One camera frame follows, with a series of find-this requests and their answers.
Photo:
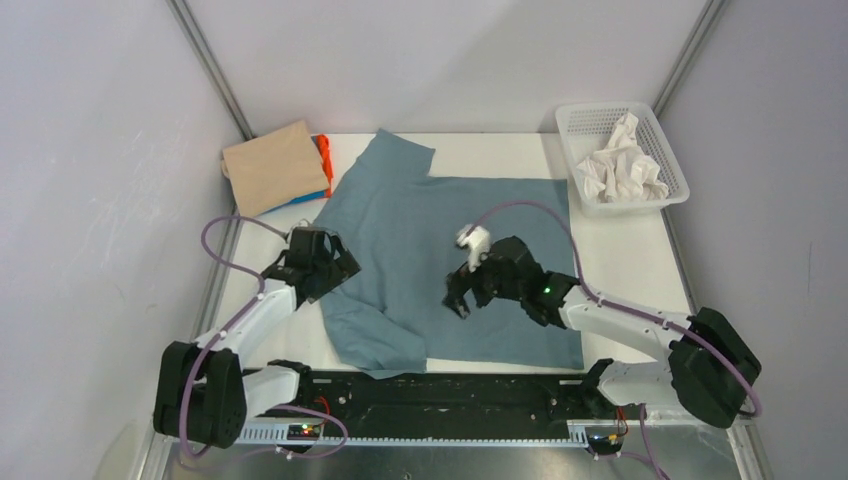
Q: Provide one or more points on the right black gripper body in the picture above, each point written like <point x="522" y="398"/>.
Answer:
<point x="488" y="286"/>

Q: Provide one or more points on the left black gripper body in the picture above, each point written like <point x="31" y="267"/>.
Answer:
<point x="320" y="267"/>

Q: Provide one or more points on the grey-blue t-shirt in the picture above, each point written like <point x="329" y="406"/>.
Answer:
<point x="400" y="224"/>

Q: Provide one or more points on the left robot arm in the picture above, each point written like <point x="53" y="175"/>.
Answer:
<point x="205" y="393"/>

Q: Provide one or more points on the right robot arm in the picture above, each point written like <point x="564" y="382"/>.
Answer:
<point x="696" y="362"/>

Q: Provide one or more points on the folded blue t-shirt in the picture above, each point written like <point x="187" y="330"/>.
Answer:
<point x="303" y="199"/>

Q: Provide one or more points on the folded tan t-shirt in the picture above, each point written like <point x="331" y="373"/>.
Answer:
<point x="274" y="169"/>

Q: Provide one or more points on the folded orange t-shirt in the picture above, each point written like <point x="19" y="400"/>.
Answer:
<point x="322" y="143"/>

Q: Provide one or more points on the crumpled white t-shirt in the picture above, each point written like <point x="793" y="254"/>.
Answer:
<point x="621" y="172"/>

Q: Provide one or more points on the white plastic basket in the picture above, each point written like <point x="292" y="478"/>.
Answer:
<point x="586" y="127"/>

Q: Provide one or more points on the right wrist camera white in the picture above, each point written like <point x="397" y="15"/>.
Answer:
<point x="476" y="242"/>

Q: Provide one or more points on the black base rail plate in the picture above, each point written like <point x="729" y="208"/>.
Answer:
<point x="449" y="407"/>

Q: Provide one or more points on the aluminium frame rail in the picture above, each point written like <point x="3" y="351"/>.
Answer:
<point x="289" y="443"/>

